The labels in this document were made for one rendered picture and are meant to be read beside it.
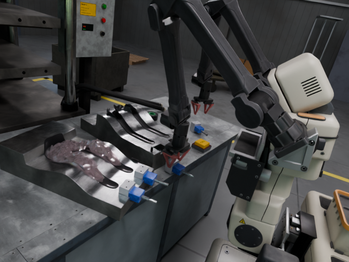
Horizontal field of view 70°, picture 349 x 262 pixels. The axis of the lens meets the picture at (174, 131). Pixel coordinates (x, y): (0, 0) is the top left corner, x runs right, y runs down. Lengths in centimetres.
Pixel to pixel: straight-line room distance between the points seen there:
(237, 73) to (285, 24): 841
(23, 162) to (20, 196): 11
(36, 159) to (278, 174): 86
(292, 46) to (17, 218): 874
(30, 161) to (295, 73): 90
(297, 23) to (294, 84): 829
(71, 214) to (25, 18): 97
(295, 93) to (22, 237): 87
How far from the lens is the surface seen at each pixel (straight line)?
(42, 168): 98
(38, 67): 155
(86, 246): 102
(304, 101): 82
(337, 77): 870
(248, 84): 69
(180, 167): 109
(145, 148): 108
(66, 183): 92
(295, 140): 70
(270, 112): 68
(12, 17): 146
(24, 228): 88
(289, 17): 908
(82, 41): 173
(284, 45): 908
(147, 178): 95
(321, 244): 107
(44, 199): 97
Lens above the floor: 143
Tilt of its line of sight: 25 degrees down
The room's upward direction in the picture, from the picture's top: 11 degrees clockwise
